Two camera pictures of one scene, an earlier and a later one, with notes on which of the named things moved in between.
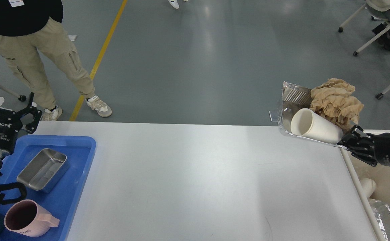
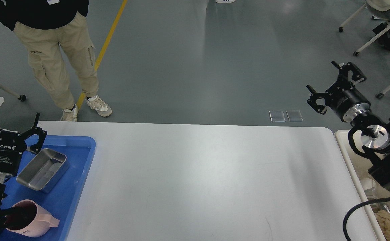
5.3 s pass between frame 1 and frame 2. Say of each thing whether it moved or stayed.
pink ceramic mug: stayed
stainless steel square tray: stayed
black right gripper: moved
